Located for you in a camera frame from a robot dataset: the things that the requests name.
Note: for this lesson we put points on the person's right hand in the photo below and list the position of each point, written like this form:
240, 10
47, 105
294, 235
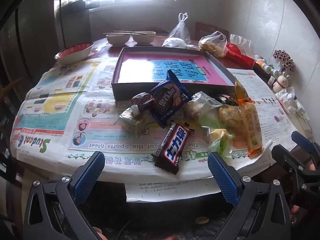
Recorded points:
295, 209

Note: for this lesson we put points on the knotted clear plastic bag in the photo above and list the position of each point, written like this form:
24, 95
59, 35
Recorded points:
182, 30

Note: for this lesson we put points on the light green snack packet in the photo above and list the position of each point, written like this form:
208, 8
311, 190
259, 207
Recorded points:
217, 140

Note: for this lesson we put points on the red white flower twig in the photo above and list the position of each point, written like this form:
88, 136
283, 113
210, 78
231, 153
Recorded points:
283, 60

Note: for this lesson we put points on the red tissue pack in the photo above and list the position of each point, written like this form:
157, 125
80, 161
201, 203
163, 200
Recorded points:
240, 55

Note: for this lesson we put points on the white printed sheet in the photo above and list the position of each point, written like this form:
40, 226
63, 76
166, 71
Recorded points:
170, 190

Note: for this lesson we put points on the orange label bottle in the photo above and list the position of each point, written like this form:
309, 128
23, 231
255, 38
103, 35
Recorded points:
261, 63

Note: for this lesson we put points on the dark refrigerator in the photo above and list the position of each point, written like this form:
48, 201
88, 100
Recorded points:
37, 17

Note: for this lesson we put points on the white labelled jar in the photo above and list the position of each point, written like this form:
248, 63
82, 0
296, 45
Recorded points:
273, 77

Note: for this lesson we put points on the colourful newspaper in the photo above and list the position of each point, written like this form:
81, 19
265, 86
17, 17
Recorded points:
62, 110

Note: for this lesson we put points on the crumpled clear plastic wrap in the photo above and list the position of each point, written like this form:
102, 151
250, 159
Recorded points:
175, 43

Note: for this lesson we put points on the clear brown pastry packet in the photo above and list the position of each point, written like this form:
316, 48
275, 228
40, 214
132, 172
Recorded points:
197, 107

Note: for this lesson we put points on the wooden chair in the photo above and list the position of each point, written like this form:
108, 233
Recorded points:
12, 85
207, 30

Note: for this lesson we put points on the crumpled white tissue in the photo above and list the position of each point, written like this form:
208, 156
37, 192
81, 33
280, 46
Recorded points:
290, 100

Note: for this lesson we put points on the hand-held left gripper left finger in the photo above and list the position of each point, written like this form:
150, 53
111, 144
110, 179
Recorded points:
87, 177

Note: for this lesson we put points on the plastic bag of fried food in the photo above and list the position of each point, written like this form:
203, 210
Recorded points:
212, 43

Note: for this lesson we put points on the clear orange-ended snack packet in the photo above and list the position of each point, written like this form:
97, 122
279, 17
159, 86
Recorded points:
251, 127

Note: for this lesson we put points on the pale yellow small packet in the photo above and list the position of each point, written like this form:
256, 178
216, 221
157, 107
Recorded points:
131, 122

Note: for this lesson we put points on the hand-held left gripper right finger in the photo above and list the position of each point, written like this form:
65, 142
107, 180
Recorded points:
222, 177

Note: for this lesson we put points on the white rabbit figurine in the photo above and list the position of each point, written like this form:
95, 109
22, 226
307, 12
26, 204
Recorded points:
282, 82

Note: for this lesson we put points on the beige ceramic bowl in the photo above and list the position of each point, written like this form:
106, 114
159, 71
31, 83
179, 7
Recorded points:
117, 40
143, 38

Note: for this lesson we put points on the clear floss cake packet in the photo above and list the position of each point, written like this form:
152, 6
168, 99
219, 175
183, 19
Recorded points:
230, 116

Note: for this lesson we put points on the white medicine bottle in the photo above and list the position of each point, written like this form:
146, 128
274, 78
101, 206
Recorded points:
267, 68

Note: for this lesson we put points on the text newspaper page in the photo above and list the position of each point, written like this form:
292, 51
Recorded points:
267, 110

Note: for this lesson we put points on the brown round snack packet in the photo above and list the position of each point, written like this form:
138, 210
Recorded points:
142, 100

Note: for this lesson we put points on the red and white bowl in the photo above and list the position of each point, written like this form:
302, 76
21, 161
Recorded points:
75, 52

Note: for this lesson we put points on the long gold snack packet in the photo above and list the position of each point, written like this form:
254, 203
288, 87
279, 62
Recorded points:
241, 91

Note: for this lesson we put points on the round coin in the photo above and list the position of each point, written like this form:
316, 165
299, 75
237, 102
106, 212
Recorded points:
202, 220

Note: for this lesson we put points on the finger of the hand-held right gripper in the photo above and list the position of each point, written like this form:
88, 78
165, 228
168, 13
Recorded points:
303, 141
287, 160

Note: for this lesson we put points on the dark cardboard box tray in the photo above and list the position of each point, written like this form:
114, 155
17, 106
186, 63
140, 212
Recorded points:
130, 90

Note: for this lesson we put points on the wooden chopstick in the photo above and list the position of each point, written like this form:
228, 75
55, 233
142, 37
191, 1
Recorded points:
130, 32
115, 33

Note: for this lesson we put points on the dark chocolate bar wrapper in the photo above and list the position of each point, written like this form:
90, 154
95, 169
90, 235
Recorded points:
175, 147

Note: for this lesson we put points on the dark packet with yellow print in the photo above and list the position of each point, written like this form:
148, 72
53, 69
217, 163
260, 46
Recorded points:
226, 99

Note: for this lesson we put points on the blue cookie packet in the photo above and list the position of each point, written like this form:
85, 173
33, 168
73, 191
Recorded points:
167, 97

